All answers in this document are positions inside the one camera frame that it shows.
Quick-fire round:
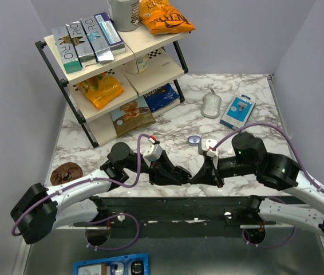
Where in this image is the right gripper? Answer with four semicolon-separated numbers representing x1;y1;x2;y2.
191;154;258;188

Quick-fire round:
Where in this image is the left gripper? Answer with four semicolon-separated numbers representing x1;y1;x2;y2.
123;150;184;187

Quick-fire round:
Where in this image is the lavender earbud charging case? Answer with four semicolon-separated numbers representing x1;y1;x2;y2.
187;135;201;146

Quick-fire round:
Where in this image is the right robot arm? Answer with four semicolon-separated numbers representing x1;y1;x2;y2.
191;132;324;237

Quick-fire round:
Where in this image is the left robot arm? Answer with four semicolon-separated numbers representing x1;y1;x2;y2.
10;142;192;244

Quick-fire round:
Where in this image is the brown snack bag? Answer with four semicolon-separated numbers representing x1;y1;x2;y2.
110;96;156;138

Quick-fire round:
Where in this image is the blue razor package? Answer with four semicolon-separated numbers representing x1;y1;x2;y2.
220;95;256;130

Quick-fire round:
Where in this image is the blue chips bag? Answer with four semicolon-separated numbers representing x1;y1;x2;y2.
143;84;179;113

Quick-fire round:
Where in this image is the three tier shelf rack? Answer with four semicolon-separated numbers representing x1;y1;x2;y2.
35;26;188;147

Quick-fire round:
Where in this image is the blue tray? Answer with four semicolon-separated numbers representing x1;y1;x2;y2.
73;253;151;275

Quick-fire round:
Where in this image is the orange snack bag middle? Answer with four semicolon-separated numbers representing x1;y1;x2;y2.
76;73;124;110

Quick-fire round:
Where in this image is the white cup middle shelf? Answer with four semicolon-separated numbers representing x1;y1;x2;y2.
125;54;148;75

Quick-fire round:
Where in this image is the silver blue toothpaste box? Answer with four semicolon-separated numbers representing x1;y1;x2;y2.
81;17;114;64

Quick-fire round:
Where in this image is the purple white box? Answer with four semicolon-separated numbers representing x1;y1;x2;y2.
94;12;126;55

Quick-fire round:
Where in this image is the silver brown toothpaste box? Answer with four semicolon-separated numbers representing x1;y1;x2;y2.
66;21;97;68

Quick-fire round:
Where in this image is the teal silver toothpaste box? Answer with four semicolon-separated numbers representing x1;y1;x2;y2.
52;26;82;74

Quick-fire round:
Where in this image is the orange chips bag top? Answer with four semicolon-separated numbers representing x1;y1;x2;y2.
139;0;195;34

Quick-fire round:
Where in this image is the grey printed mug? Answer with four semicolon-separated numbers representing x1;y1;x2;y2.
107;0;141;32

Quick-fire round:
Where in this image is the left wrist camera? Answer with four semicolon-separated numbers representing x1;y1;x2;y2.
142;144;163;166

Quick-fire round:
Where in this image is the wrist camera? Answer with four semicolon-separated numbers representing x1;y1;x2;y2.
142;144;163;166
198;139;219;168

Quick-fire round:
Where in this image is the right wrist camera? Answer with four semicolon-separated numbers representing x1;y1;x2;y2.
198;139;219;168

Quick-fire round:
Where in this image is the black mounting rail base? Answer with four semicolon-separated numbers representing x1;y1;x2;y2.
86;196;263;244

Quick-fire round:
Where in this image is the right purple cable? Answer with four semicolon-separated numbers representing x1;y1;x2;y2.
207;121;324;249

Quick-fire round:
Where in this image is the purple cable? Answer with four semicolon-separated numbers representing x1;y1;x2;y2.
207;121;324;249
11;133;157;252

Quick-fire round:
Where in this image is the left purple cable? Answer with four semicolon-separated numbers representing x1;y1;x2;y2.
11;133;157;252

